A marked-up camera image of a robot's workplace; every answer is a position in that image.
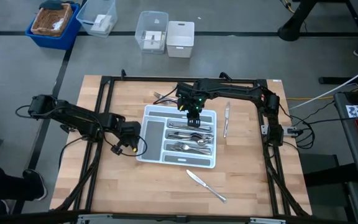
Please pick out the white plastic bin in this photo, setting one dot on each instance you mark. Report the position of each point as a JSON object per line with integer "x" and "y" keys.
{"x": 180, "y": 46}

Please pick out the white cutlery organizer tray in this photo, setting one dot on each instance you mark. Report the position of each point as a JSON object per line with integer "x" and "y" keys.
{"x": 152, "y": 140}

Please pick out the clear plastic bin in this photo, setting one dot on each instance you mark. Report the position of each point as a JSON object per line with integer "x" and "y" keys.
{"x": 84, "y": 15}
{"x": 151, "y": 21}

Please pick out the blue plastic bin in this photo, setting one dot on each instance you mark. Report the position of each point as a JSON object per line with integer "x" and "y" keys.
{"x": 54, "y": 43}

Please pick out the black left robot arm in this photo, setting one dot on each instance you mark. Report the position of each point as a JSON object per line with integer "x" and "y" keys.
{"x": 73, "y": 113}

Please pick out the black equipment stand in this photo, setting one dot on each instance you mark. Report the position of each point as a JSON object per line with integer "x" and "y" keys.
{"x": 331, "y": 179}

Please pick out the black crossbeam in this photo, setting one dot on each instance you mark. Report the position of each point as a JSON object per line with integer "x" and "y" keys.
{"x": 148, "y": 218}

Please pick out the black side table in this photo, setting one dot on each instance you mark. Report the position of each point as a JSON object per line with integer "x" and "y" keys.
{"x": 353, "y": 161}

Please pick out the black floor stand leg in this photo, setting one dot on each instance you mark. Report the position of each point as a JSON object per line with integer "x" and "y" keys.
{"x": 289, "y": 32}

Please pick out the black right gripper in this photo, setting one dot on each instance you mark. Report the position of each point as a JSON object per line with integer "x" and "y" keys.
{"x": 193, "y": 96}

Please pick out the white cardboard box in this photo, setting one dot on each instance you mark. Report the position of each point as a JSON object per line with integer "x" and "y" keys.
{"x": 152, "y": 40}
{"x": 101, "y": 24}

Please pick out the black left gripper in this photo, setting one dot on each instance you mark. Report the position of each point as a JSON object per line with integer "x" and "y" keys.
{"x": 131, "y": 133}

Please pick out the black pouch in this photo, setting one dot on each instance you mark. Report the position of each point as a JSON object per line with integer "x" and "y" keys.
{"x": 51, "y": 4}

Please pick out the silver table knife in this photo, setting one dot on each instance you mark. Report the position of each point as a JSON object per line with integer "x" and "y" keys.
{"x": 180, "y": 125}
{"x": 176, "y": 124}
{"x": 226, "y": 119}
{"x": 209, "y": 129}
{"x": 205, "y": 186}
{"x": 207, "y": 126}

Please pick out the grey metal bracket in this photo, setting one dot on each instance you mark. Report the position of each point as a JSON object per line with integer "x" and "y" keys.
{"x": 267, "y": 221}
{"x": 95, "y": 219}

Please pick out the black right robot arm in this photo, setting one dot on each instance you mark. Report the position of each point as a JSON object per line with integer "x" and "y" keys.
{"x": 238, "y": 90}

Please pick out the wicker basket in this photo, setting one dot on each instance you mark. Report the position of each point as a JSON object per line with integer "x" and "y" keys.
{"x": 43, "y": 21}

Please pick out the black stand frame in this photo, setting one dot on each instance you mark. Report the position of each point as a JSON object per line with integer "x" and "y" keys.
{"x": 331, "y": 80}

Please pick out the silver spoon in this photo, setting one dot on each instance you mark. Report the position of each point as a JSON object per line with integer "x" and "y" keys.
{"x": 202, "y": 142}
{"x": 191, "y": 137}
{"x": 211, "y": 137}
{"x": 179, "y": 136}
{"x": 208, "y": 140}
{"x": 197, "y": 135}
{"x": 185, "y": 138}

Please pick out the person's leg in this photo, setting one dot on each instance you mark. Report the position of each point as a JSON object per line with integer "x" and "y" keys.
{"x": 2, "y": 183}

